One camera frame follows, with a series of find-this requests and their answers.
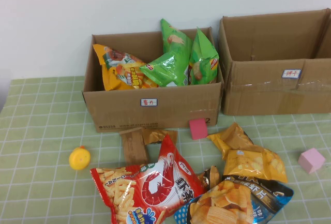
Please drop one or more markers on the green checked tablecloth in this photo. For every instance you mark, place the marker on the green checked tablecloth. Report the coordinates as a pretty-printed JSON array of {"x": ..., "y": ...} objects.
[{"x": 38, "y": 105}]

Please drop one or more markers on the red shrimp cracker bag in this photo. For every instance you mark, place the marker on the red shrimp cracker bag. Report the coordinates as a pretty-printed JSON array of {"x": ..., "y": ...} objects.
[{"x": 155, "y": 182}]

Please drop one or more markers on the blue black shrimp chips bag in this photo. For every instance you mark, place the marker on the blue black shrimp chips bag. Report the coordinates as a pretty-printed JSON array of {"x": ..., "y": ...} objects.
[{"x": 271, "y": 195}]

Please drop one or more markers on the cardboard box printed 95338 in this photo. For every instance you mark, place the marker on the cardboard box printed 95338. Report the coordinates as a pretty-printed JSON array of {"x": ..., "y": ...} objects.
[{"x": 116, "y": 110}]

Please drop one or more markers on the yellow duck toy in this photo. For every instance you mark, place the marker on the yellow duck toy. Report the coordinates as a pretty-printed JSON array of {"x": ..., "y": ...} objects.
[{"x": 78, "y": 159}]

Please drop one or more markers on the small dark gold packet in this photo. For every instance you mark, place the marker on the small dark gold packet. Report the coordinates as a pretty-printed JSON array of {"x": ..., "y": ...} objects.
[{"x": 210, "y": 180}]

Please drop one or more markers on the orange-yellow chips bag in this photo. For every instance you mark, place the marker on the orange-yellow chips bag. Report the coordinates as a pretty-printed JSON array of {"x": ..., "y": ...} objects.
[{"x": 113, "y": 79}]

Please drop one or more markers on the deep pink block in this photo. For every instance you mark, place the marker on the deep pink block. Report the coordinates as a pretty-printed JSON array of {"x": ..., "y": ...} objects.
[{"x": 197, "y": 129}]

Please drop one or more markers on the green chips bag red logo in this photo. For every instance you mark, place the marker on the green chips bag red logo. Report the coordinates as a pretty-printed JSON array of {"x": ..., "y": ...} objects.
[{"x": 204, "y": 53}]

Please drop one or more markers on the small yellow snack packet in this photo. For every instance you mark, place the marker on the small yellow snack packet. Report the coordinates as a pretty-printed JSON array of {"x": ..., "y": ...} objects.
[{"x": 217, "y": 141}]

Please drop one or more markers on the tall green chips bag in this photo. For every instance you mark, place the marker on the tall green chips bag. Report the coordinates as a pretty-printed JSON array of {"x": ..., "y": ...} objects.
[{"x": 175, "y": 40}]

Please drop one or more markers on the brown rectangular block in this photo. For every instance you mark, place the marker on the brown rectangular block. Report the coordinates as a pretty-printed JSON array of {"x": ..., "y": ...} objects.
[{"x": 133, "y": 149}]

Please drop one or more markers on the cardboard box with clear tape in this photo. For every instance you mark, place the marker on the cardboard box with clear tape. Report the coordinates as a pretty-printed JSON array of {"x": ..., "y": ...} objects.
[{"x": 258, "y": 92}]

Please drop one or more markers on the light pink cube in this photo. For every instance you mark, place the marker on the light pink cube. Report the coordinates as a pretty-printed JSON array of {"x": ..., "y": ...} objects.
[{"x": 310, "y": 160}]

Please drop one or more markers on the crumpled green chips bag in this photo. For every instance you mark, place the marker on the crumpled green chips bag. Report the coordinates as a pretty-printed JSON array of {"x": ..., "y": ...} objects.
[{"x": 165, "y": 71}]

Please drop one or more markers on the brown gold snack packet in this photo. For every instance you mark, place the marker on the brown gold snack packet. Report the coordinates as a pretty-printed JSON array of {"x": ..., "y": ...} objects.
[
  {"x": 235, "y": 136},
  {"x": 155, "y": 136}
]

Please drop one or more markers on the yellow chips pack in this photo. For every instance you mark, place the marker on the yellow chips pack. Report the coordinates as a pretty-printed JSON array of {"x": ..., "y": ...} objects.
[{"x": 248, "y": 164}]

